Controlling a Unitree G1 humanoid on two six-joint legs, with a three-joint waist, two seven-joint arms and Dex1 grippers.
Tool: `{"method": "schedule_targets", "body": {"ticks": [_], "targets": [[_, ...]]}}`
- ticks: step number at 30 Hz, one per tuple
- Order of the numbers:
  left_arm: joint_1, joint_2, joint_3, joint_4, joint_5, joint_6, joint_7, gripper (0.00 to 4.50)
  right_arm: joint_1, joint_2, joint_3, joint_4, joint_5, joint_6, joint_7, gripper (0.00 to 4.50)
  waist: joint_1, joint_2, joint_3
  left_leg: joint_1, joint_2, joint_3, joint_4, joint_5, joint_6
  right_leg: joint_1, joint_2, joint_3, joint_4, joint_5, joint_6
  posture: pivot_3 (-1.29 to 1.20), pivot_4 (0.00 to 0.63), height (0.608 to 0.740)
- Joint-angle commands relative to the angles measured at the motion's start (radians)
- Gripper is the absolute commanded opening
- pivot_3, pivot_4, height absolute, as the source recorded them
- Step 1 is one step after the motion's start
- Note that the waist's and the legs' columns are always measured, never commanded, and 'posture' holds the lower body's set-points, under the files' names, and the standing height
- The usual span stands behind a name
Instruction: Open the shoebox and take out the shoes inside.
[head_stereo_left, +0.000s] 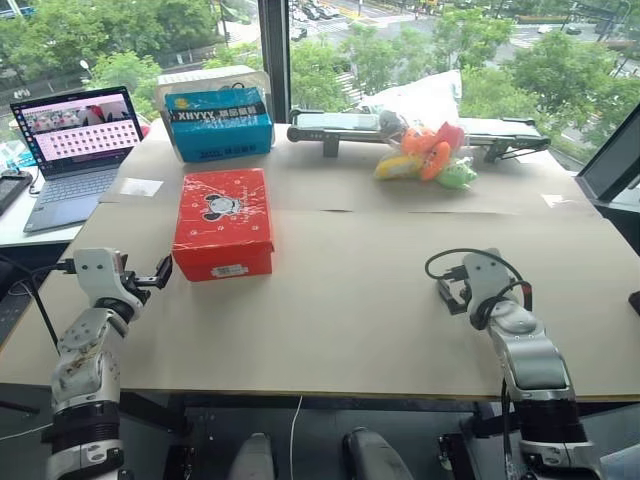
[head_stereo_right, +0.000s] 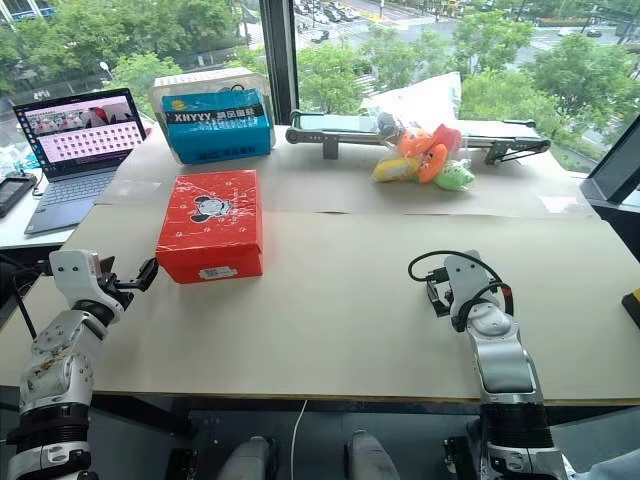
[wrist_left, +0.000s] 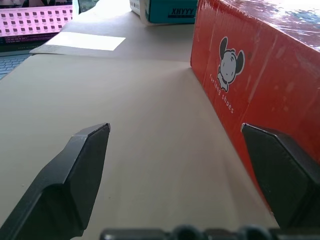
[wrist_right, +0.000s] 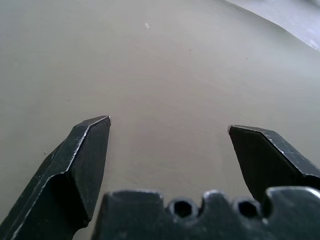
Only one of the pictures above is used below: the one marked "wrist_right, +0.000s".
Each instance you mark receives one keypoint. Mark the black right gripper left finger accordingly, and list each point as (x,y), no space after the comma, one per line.
(62,180)

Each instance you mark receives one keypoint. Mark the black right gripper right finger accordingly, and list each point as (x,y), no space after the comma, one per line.
(270,160)

